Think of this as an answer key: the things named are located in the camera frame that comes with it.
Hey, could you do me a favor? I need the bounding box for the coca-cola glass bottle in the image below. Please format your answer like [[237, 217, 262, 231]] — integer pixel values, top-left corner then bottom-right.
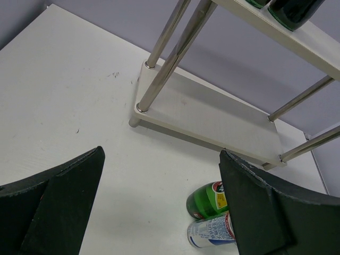
[[268, 0, 325, 31], [245, 0, 271, 9]]

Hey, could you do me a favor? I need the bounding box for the left Red Bull can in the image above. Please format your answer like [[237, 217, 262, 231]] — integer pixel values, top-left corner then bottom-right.
[[187, 211, 236, 249]]

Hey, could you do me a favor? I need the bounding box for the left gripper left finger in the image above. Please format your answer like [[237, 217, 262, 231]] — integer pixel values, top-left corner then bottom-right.
[[1, 146, 105, 254]]

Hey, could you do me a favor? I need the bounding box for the white two-tier shelf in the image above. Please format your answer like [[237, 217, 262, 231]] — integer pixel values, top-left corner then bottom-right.
[[129, 1, 339, 170]]

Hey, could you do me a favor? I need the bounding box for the left Coca-Cola glass bottle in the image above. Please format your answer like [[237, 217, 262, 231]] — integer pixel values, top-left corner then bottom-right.
[[245, 0, 271, 9]]

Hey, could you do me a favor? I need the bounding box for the right Coca-Cola glass bottle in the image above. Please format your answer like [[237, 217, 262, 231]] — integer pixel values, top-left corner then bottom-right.
[[268, 0, 325, 31]]

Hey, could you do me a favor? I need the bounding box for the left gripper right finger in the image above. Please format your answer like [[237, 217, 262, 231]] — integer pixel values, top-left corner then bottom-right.
[[219, 149, 339, 254]]

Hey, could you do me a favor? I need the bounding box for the rear green glass bottle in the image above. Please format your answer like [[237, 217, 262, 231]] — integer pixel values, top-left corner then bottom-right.
[[186, 181, 229, 219]]

